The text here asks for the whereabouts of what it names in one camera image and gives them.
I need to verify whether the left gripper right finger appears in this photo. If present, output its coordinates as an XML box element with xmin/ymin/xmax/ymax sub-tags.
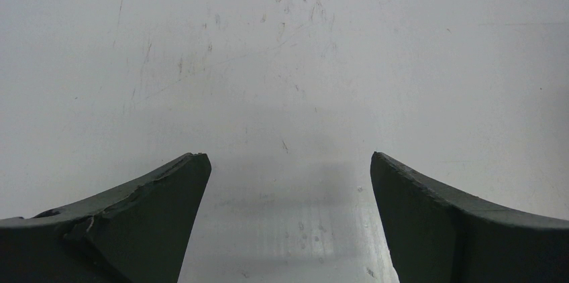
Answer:
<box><xmin>370</xmin><ymin>152</ymin><xmax>568</xmax><ymax>282</ymax></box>

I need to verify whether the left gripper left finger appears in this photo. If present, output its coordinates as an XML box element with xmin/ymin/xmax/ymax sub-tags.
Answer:
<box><xmin>1</xmin><ymin>153</ymin><xmax>211</xmax><ymax>282</ymax></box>

